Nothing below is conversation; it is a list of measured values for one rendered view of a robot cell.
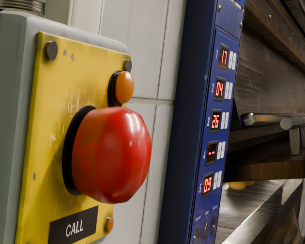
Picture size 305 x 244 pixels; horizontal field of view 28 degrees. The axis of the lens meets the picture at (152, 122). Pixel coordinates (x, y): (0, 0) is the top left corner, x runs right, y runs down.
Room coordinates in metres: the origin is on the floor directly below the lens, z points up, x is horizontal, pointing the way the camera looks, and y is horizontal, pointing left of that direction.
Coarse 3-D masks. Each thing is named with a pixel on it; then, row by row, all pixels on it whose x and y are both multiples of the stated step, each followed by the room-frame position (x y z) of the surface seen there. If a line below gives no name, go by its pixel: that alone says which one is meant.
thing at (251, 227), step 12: (288, 180) 2.53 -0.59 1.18; (276, 192) 2.14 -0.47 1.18; (288, 192) 2.17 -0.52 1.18; (264, 204) 1.85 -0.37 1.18; (276, 204) 1.88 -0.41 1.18; (288, 204) 2.05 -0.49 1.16; (252, 216) 1.63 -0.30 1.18; (264, 216) 1.65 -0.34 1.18; (276, 216) 1.73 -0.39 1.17; (240, 228) 1.46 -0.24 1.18; (252, 228) 1.48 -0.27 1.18; (264, 228) 1.50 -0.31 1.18; (228, 240) 1.32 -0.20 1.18; (240, 240) 1.33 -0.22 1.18; (252, 240) 1.35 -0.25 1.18; (264, 240) 1.52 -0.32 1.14
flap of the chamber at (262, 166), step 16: (256, 144) 1.52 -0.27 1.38; (272, 144) 1.44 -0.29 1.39; (288, 144) 1.36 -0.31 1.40; (240, 160) 0.91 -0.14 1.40; (256, 160) 0.88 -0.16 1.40; (272, 160) 0.85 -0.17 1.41; (288, 160) 0.82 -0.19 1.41; (304, 160) 0.81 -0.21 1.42; (224, 176) 0.84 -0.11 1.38; (240, 176) 0.84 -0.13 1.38; (256, 176) 0.83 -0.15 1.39; (272, 176) 0.82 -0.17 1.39; (288, 176) 0.82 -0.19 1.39; (304, 176) 0.81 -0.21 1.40
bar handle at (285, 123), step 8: (288, 120) 0.84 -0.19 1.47; (296, 120) 0.91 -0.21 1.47; (304, 120) 1.04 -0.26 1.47; (288, 128) 0.84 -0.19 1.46; (296, 128) 0.92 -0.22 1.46; (304, 128) 1.11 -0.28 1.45; (296, 136) 0.92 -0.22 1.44; (304, 136) 1.11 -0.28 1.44; (296, 144) 0.92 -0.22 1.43; (304, 144) 1.11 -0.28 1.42; (296, 152) 0.92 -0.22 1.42
